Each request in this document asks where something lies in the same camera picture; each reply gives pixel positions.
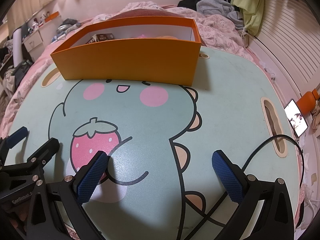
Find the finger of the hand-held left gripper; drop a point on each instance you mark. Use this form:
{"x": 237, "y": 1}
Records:
{"x": 17, "y": 135}
{"x": 47, "y": 148}

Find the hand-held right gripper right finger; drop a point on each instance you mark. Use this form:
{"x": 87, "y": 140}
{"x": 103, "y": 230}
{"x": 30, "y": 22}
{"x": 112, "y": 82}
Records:
{"x": 227, "y": 177}

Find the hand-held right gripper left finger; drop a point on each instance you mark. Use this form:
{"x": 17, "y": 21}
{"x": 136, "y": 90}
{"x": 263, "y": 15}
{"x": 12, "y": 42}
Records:
{"x": 91, "y": 177}

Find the orange cardboard box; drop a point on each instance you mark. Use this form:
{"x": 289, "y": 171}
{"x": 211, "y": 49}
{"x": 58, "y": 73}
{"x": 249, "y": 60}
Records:
{"x": 125, "y": 60}

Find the brown card box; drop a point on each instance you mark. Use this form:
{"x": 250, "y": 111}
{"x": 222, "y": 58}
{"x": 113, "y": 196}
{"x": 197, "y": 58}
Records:
{"x": 102, "y": 38}

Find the black bag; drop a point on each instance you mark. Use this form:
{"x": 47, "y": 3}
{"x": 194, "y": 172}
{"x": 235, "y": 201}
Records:
{"x": 21, "y": 70}

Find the white roll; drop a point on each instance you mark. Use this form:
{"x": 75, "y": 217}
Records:
{"x": 17, "y": 47}

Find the smartphone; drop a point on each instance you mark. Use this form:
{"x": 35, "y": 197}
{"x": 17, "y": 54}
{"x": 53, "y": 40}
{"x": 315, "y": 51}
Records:
{"x": 296, "y": 116}

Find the white nightstand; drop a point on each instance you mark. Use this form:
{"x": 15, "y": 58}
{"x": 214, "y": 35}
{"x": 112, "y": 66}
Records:
{"x": 33, "y": 41}

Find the beige cloth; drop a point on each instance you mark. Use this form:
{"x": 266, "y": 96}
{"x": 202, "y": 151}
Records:
{"x": 316, "y": 120}

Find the orange bottle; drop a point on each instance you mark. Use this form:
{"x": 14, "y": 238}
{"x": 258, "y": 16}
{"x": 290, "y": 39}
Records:
{"x": 308, "y": 102}

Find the pile of grey-blue clothes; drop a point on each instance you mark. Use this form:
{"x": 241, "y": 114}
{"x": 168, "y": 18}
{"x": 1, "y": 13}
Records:
{"x": 67, "y": 26}

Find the small orange storage bin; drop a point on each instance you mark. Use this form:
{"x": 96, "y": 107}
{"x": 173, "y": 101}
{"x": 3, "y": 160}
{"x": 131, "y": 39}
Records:
{"x": 52, "y": 17}

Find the grey clothing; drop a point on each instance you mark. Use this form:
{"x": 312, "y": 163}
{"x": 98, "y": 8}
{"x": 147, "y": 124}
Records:
{"x": 215, "y": 5}

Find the yellow-green cloth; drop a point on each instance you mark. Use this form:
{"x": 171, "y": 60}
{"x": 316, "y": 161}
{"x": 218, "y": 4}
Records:
{"x": 247, "y": 2}

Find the black clothing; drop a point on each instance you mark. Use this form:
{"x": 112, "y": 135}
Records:
{"x": 191, "y": 0}

